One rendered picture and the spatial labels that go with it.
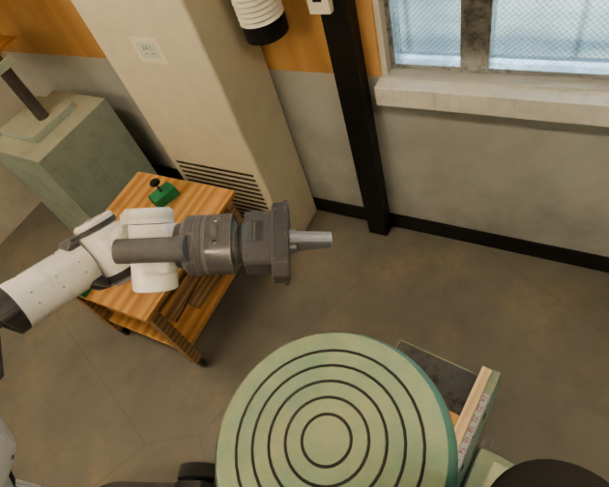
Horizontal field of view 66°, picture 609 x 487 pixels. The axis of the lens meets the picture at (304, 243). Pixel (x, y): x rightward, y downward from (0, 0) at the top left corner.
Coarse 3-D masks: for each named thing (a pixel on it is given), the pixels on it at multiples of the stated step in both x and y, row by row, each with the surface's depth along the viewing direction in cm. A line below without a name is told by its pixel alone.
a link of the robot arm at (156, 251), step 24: (192, 216) 66; (120, 240) 62; (144, 240) 62; (168, 240) 62; (192, 240) 64; (144, 264) 65; (168, 264) 65; (192, 264) 65; (144, 288) 66; (168, 288) 67
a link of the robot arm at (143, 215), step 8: (144, 208) 65; (152, 208) 65; (160, 208) 66; (168, 208) 67; (120, 216) 72; (128, 216) 66; (136, 216) 65; (144, 216) 65; (152, 216) 65; (160, 216) 66; (168, 216) 67; (120, 224) 73; (128, 224) 72; (120, 232) 73; (128, 232) 73
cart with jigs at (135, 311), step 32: (128, 192) 216; (160, 192) 202; (192, 192) 204; (224, 192) 199; (128, 288) 180; (192, 288) 215; (224, 288) 213; (128, 320) 215; (160, 320) 178; (192, 320) 206; (192, 352) 200
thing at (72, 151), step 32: (0, 64) 208; (32, 96) 224; (64, 96) 251; (32, 128) 230; (64, 128) 230; (96, 128) 238; (0, 160) 244; (32, 160) 219; (64, 160) 228; (96, 160) 243; (128, 160) 260; (64, 192) 234; (96, 192) 248
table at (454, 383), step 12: (396, 348) 99; (408, 348) 99; (420, 360) 96; (432, 360) 96; (444, 360) 95; (432, 372) 94; (444, 372) 94; (456, 372) 93; (468, 372) 93; (444, 384) 92; (456, 384) 92; (468, 384) 91; (444, 396) 91; (456, 396) 90; (468, 396) 90; (456, 408) 89; (480, 432) 91; (468, 456) 84
